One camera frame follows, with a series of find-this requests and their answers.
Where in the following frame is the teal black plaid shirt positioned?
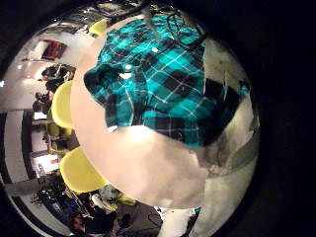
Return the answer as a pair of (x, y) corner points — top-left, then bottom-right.
(83, 14), (251, 149)

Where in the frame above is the large yellow chair with label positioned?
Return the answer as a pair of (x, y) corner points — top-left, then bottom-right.
(59, 146), (111, 195)

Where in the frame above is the person in dark clothes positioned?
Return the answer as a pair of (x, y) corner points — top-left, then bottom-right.
(68, 193), (119, 236)

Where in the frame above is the yellow shell chair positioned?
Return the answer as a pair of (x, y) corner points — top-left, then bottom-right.
(50, 80), (74, 130)
(88, 18), (109, 38)

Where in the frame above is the white desk with red item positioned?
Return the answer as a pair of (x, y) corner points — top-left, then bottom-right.
(33, 153), (61, 176)

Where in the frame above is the seated person with dark hair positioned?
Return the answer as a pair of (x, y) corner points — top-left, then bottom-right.
(32, 91), (54, 114)

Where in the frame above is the black cable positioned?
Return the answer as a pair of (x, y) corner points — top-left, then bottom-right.
(165, 12), (206, 48)

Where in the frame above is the red wall poster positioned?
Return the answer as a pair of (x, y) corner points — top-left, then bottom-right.
(41, 39), (68, 61)

